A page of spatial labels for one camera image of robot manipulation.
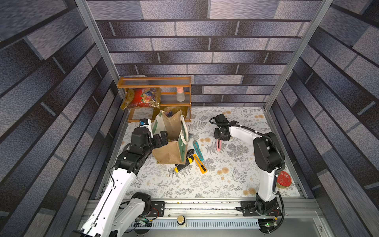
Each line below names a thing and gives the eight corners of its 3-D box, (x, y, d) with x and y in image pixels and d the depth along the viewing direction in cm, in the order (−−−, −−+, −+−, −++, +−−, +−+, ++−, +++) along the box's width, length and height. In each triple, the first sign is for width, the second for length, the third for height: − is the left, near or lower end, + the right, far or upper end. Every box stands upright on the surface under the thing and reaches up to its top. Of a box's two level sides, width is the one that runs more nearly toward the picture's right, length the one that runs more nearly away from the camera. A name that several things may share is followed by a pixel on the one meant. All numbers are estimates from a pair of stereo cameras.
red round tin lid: (274, 185, 83) (278, 183, 80) (276, 172, 88) (279, 169, 85) (287, 191, 82) (291, 189, 78) (288, 177, 86) (292, 174, 83)
